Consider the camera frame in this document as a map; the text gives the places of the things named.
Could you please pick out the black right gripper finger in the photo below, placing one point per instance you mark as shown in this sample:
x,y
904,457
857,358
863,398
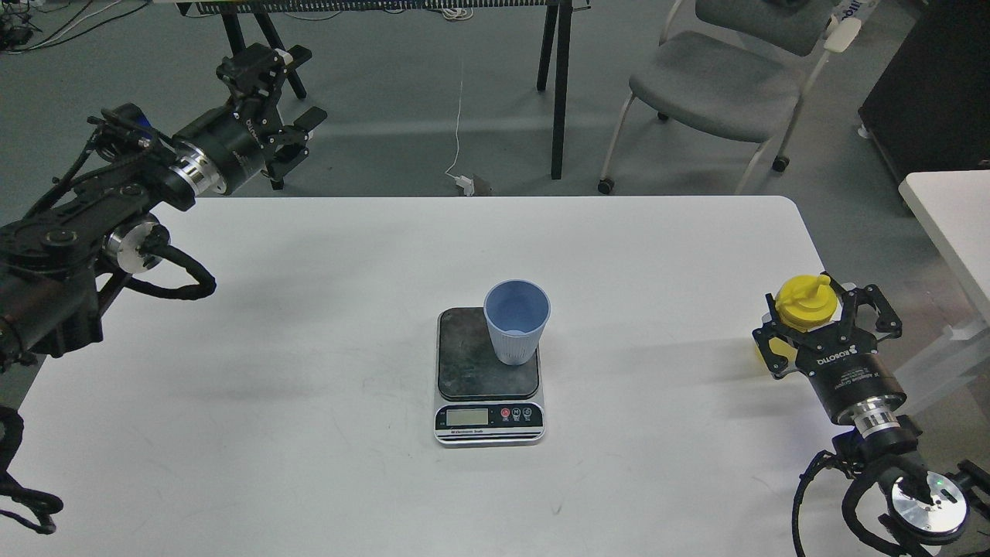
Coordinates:
x,y
866,318
784,339

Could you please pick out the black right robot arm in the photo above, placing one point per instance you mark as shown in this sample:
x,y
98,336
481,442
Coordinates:
x,y
895,503

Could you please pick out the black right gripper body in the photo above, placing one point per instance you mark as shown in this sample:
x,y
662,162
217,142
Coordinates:
x,y
845,369

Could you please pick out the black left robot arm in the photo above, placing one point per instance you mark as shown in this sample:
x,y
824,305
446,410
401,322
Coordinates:
x,y
93,234

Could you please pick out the light blue plastic cup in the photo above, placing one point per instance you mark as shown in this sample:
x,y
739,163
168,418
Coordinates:
x,y
516,312

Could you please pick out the black cabinet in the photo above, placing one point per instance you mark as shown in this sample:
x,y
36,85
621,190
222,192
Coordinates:
x,y
929,110

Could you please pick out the white side table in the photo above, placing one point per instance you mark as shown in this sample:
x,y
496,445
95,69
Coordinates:
x,y
953,210

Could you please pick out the black trestle table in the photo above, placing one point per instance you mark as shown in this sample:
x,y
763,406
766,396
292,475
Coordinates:
x,y
406,51

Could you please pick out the yellow squeeze bottle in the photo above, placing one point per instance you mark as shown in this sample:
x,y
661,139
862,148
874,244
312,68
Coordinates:
x,y
816,286

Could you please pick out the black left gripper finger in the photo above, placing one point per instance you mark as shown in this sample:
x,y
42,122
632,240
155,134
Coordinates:
x,y
255,77
286,148

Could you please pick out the grey office chair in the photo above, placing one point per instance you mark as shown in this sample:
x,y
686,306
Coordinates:
x,y
729,91

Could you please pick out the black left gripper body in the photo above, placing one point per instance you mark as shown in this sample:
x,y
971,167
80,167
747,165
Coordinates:
x,y
215,152

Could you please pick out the digital kitchen scale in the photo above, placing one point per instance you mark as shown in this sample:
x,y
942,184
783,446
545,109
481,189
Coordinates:
x,y
479,400

